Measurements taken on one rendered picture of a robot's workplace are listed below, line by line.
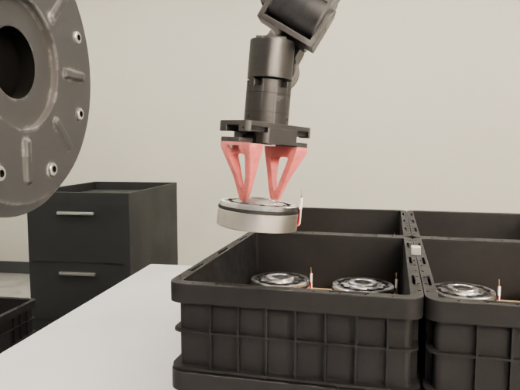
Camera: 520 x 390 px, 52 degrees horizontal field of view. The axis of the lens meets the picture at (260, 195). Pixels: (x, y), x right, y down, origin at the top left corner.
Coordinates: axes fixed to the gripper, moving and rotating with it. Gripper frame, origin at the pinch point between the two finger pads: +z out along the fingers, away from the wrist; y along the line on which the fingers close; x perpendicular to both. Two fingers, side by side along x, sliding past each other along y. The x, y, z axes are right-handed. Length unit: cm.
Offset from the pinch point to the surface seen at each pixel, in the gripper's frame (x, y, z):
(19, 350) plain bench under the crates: -51, 16, 36
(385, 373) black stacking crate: 18.2, -5.8, 17.8
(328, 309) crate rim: 13.3, -0.9, 11.4
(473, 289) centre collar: 9.5, -36.3, 13.2
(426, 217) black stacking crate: -25, -71, 7
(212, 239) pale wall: -300, -184, 64
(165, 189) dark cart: -175, -76, 15
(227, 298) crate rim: 4.2, 6.6, 11.9
